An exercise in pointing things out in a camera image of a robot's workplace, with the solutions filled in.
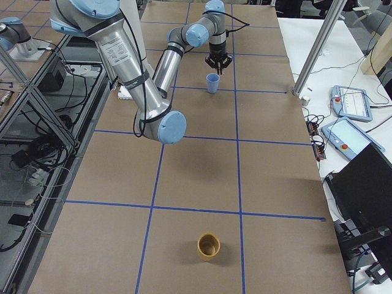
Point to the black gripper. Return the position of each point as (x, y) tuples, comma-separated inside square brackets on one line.
[(217, 49)]

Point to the light blue plastic cup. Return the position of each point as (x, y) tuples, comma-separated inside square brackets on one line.
[(212, 82)]

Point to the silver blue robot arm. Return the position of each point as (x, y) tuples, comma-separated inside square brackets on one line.
[(114, 34)]

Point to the tan wooden cup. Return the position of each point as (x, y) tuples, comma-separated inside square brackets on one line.
[(208, 246)]

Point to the small metal cylinder weight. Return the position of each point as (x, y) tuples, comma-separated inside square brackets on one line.
[(305, 101)]

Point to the far blue teach pendant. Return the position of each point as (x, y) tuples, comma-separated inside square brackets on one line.
[(351, 102)]

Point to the blue teach pendant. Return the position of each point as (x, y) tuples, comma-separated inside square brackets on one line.
[(348, 138), (351, 102)]

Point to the near blue teach pendant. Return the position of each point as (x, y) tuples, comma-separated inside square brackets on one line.
[(348, 138)]

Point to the black monitor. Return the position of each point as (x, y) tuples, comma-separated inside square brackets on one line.
[(362, 191)]

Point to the aluminium frame post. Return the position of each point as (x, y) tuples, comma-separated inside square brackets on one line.
[(322, 36)]

